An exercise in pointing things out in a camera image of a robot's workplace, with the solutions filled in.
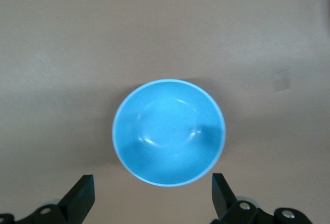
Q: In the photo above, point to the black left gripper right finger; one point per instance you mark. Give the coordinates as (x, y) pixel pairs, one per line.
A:
(224, 200)

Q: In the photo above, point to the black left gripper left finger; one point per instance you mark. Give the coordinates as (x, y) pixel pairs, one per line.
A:
(77, 203)

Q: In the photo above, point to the blue bowl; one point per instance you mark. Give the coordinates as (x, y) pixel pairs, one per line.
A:
(167, 131)

